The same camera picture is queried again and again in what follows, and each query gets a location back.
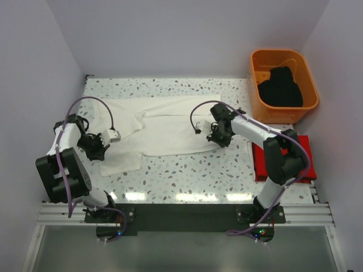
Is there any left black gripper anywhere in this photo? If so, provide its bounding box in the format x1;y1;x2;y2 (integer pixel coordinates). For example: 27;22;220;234
77;133;110;162

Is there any white t shirt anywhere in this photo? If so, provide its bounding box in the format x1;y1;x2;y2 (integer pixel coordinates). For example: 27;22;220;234
90;95;221;177

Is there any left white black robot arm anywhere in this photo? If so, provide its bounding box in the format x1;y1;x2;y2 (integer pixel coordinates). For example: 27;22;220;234
35;114;120;223

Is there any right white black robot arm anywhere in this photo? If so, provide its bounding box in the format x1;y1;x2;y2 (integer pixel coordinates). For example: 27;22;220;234
206;103;310;223

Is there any folded red t shirt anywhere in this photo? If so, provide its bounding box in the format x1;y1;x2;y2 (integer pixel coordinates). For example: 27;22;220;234
249;135;317;184

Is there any black garment in bin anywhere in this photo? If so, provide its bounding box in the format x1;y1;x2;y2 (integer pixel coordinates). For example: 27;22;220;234
258;66;303;107

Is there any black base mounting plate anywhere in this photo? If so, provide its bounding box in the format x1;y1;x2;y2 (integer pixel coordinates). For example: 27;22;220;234
85;203;286;241

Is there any orange plastic bin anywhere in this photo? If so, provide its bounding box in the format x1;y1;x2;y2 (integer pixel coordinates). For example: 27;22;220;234
247;49;319;124

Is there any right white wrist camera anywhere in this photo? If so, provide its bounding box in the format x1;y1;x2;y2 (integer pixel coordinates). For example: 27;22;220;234
196;120;212;135

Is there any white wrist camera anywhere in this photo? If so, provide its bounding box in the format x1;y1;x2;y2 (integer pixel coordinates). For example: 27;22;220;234
102;129;121;145
196;120;212;135

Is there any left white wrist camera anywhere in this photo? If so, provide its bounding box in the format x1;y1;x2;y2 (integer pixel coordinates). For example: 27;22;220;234
102;129;121;145

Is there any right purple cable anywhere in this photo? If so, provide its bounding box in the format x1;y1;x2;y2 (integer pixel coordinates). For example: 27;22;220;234
189;100;310;236

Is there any aluminium extrusion rail frame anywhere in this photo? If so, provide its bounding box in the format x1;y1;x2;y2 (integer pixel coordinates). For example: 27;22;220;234
21;181;344;272

